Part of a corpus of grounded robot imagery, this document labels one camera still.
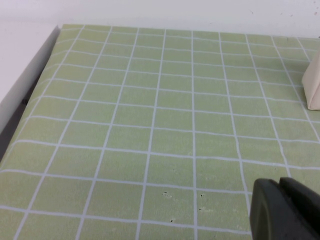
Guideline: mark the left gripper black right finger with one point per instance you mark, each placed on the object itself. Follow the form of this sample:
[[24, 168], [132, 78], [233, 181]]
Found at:
[[305, 202]]

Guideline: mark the cream fabric pencil case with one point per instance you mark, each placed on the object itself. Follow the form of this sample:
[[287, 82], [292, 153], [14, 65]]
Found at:
[[313, 82]]

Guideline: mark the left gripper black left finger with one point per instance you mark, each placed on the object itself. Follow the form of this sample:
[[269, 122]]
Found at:
[[270, 215]]

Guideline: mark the green white-grid table mat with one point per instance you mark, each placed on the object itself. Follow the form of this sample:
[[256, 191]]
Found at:
[[150, 125]]

